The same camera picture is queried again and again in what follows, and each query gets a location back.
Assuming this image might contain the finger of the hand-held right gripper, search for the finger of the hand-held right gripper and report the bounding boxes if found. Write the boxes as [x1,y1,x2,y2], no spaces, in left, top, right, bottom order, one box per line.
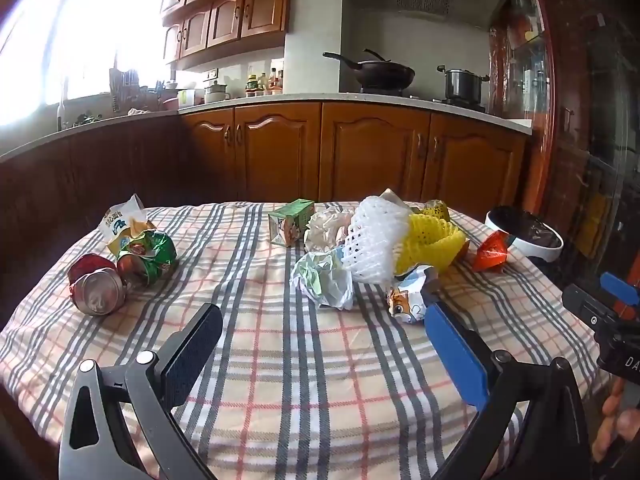
[600,272,640,307]
[561,283,624,335]

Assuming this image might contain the pale green wrapper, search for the pale green wrapper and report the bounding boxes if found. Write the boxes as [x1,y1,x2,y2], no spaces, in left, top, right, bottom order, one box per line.
[290,251,356,311]

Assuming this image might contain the knife rack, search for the knife rack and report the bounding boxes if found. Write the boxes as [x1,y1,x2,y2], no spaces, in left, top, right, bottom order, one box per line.
[109,67,142,111]

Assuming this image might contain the orange wrapper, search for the orange wrapper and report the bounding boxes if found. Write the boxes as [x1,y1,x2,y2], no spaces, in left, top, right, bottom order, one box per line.
[471,230,516,273]

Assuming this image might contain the wooden wall cabinets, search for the wooden wall cabinets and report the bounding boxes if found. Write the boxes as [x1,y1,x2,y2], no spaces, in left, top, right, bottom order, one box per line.
[159,0,291,63]

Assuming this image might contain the white paper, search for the white paper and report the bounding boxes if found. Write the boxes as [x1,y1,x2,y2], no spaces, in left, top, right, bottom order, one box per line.
[303,203,358,253]

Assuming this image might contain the steel cooking pot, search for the steel cooking pot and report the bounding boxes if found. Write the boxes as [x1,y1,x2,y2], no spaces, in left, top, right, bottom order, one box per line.
[436,65,490,103]

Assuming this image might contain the wooden base cabinets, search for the wooden base cabinets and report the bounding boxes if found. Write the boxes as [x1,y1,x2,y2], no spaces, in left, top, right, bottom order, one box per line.
[0,102,528,211]

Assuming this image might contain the gas stove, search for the gas stove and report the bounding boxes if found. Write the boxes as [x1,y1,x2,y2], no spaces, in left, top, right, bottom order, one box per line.
[360,87,488,113]

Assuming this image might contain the glass sliding door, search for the glass sliding door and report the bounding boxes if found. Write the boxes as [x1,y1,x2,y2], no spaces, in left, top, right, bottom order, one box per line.
[500,0,640,291]

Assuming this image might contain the row of condiment bottles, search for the row of condiment bottles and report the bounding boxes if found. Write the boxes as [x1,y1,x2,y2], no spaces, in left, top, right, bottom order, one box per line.
[245,67,285,97]

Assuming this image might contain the white kitchen countertop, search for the white kitchen countertop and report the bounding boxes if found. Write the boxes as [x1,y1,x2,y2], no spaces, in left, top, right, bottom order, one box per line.
[0,92,533,161]

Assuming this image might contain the cartoon printed snack wrapper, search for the cartoon printed snack wrapper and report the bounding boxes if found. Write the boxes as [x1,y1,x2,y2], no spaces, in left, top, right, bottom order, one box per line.
[387,265,443,325]

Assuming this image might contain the black wok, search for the black wok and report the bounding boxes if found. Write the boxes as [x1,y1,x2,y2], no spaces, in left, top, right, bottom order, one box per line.
[322,50,416,92]

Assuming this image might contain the small white pot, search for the small white pot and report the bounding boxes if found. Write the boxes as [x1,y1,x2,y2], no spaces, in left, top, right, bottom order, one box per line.
[204,80,231,105]

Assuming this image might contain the white and yellow snack packet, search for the white and yellow snack packet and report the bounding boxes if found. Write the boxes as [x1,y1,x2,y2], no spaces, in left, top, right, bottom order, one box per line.
[97,194,151,256]

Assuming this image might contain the green drink carton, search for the green drink carton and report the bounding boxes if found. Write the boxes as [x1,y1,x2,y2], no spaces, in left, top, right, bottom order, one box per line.
[268,199,316,247]

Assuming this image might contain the bright window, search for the bright window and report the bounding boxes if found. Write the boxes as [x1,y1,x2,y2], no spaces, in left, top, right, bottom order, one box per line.
[0,0,168,128]

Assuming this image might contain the person's right hand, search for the person's right hand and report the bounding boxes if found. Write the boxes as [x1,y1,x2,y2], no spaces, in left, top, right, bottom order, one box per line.
[592,392,640,463]

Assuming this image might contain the white bin with black liner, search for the white bin with black liner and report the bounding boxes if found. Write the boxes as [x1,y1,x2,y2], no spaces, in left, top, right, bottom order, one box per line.
[484,205,565,263]

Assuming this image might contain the yellow foam fruit net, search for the yellow foam fruit net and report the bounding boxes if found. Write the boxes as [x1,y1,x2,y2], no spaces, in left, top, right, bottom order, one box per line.
[395,210,466,277]

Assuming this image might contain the crushed green can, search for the crushed green can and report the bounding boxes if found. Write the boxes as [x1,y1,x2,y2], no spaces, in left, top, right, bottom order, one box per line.
[116,230,178,288]

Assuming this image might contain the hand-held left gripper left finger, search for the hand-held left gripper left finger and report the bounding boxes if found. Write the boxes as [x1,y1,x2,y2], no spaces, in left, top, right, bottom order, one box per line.
[59,303,224,480]

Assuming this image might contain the white foam fruit net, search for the white foam fruit net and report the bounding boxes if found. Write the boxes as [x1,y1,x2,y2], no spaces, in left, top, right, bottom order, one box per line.
[340,196,416,283]

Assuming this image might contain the crushed red can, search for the crushed red can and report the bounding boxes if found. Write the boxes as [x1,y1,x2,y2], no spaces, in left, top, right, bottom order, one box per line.
[67,254,126,317]

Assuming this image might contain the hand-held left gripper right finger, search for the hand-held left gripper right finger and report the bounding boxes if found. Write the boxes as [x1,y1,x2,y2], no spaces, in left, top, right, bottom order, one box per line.
[420,280,593,480]

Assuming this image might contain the checked tablecloth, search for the checked tablecloth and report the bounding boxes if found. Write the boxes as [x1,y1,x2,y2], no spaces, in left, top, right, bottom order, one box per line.
[0,201,613,480]

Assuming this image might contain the yellow crate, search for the yellow crate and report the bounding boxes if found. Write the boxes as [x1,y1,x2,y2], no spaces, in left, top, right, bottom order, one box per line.
[581,194,612,257]

